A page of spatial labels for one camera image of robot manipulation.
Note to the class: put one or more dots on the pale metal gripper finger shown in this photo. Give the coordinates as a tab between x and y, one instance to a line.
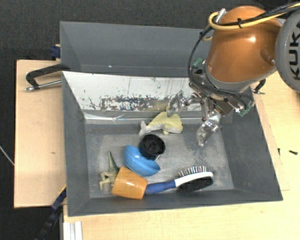
207	130
180	101

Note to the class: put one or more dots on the yellow and grey toy dolphin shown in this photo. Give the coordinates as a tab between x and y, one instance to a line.
165	124

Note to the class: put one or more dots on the blue and white hairbrush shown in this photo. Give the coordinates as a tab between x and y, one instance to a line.
190	181

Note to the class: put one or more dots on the blue bowl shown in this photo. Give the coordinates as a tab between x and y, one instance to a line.
137	162

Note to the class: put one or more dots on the small black screw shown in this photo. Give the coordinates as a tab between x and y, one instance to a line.
293	152

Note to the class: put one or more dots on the grey metal bin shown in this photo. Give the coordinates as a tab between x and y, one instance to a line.
102	139

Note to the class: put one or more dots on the orange cup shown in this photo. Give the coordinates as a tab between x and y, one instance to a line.
128	184

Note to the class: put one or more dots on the green toy dinosaur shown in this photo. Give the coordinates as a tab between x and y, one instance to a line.
112	170

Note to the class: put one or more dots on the black cylinder on white bracket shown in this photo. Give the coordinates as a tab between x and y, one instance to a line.
259	86

